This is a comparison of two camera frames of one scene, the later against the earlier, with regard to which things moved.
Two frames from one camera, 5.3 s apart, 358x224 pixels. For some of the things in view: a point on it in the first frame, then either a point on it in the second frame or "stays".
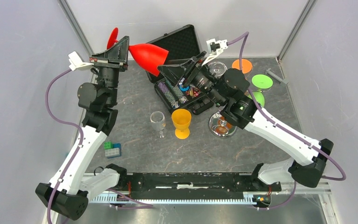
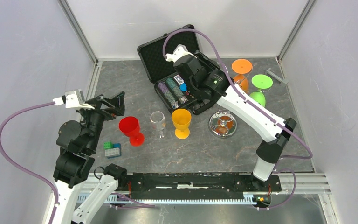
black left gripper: [115, 57] to [117, 101]
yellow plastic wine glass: [182, 119] stays
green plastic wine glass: [260, 81] stays
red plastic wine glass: [148, 57] to [130, 127]
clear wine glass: [157, 119] stays
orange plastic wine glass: [246, 65] stays
